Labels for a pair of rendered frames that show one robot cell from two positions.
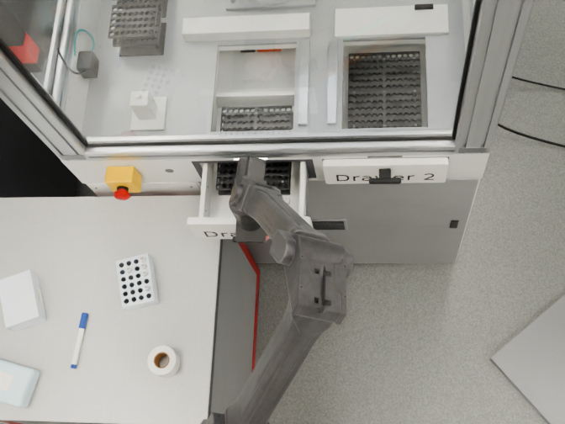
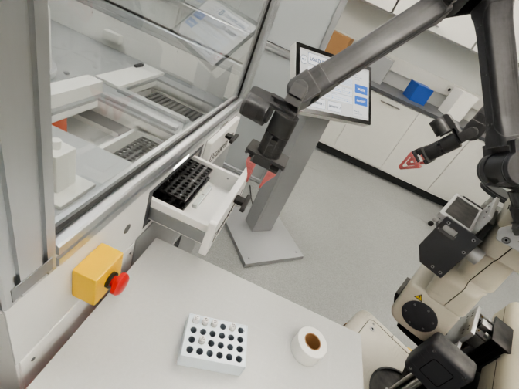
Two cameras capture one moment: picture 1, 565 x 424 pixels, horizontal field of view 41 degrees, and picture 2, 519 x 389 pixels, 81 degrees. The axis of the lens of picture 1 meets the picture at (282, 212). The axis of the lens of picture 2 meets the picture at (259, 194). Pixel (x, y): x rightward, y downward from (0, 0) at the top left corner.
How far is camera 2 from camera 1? 1.60 m
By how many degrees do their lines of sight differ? 66
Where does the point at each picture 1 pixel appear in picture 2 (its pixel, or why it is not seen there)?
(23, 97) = (25, 40)
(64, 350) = not seen: outside the picture
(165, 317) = (258, 333)
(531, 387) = (264, 256)
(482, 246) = not seen: hidden behind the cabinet
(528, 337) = (241, 245)
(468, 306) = (214, 261)
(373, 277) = not seen: hidden behind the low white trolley
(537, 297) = (222, 235)
